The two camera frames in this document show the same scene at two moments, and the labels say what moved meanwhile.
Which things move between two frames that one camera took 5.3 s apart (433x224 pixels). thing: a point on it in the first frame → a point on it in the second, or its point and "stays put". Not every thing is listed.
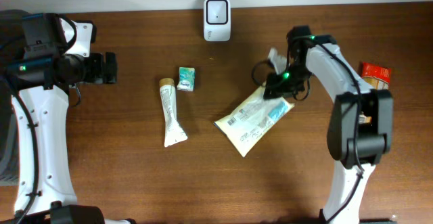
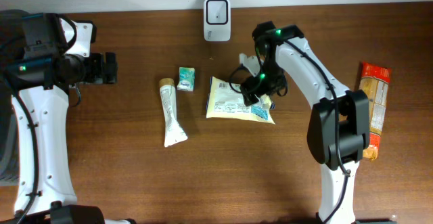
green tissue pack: x=187 y=79 stays put
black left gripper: x=99 y=74 stays put
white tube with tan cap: x=174 y=134 stays put
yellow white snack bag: x=249 y=122 → x=223 y=101
